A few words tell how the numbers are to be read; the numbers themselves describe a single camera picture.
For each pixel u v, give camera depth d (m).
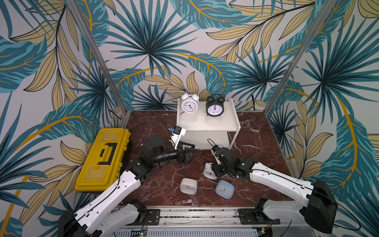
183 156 0.56
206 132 0.68
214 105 0.69
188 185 0.77
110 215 0.53
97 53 0.84
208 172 0.82
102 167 0.72
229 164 0.60
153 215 0.74
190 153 0.97
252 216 0.73
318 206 0.39
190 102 0.69
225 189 0.76
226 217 0.75
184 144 0.66
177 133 0.58
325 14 0.70
